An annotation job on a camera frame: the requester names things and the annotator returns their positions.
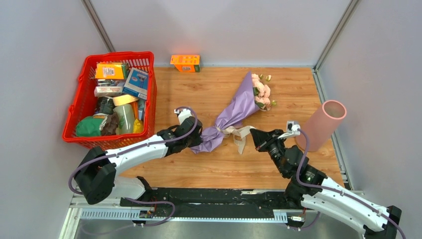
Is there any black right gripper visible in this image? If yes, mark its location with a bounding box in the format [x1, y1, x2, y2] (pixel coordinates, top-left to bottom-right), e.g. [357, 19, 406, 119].
[249, 129, 287, 178]

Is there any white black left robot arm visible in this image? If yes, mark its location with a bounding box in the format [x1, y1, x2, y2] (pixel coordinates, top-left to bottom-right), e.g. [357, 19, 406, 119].
[71, 116, 202, 205]

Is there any purple wrapping paper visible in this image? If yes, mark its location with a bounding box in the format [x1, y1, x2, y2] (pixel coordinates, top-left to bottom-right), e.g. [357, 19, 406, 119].
[191, 72, 259, 154]

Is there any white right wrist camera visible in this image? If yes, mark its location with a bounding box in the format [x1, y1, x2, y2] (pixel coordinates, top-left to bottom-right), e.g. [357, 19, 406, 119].
[287, 120, 301, 135]

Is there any aluminium table frame rail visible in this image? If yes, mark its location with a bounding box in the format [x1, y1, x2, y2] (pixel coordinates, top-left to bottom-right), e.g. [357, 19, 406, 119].
[59, 186, 380, 239]

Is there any pink flower bunch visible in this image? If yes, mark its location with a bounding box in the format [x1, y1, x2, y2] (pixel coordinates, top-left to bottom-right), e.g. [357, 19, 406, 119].
[251, 73, 276, 111]

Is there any green bag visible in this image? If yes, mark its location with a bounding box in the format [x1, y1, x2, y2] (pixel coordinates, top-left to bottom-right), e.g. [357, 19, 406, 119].
[76, 114, 108, 137]

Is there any beige tape roll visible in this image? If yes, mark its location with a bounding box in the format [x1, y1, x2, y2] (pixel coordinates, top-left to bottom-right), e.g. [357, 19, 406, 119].
[112, 95, 138, 107]

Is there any blue razor box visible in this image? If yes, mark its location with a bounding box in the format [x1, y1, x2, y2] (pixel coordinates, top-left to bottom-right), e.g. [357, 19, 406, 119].
[122, 68, 149, 100]

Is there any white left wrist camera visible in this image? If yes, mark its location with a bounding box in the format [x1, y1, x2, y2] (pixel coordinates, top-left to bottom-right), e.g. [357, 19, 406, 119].
[174, 108, 193, 124]

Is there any orange snack package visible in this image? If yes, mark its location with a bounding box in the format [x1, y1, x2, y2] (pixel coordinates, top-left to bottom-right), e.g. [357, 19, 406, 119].
[95, 62, 129, 80]

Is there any yellow small packet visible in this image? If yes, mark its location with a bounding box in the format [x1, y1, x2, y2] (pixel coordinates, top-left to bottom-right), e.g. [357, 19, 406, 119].
[132, 119, 144, 133]

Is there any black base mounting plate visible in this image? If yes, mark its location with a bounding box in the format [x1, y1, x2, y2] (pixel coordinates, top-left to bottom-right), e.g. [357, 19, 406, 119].
[140, 188, 304, 219]

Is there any red plastic shopping basket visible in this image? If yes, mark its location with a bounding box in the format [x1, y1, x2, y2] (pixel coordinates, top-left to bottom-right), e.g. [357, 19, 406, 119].
[62, 51, 157, 150]

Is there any orange cardboard box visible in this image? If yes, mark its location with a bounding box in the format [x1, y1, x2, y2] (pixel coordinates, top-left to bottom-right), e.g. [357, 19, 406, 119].
[170, 55, 201, 73]

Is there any white red small box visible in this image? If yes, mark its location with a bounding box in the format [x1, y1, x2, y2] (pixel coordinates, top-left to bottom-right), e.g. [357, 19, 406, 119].
[94, 86, 123, 97]

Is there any pink cylindrical vase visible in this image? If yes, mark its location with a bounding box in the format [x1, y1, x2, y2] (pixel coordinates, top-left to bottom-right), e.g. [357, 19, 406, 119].
[295, 100, 347, 152]

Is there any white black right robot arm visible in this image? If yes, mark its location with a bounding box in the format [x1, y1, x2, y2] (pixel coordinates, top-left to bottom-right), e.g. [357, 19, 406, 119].
[250, 124, 406, 239]

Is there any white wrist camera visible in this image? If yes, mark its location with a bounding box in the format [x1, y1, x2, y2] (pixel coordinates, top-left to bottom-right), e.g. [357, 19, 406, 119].
[174, 108, 193, 124]
[287, 120, 301, 135]

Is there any pale green bottle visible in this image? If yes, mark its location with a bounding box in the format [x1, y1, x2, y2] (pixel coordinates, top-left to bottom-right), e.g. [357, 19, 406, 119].
[113, 104, 135, 134]

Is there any cream printed ribbon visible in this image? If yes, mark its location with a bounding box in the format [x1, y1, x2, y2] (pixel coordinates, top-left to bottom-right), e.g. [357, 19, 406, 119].
[220, 125, 255, 155]

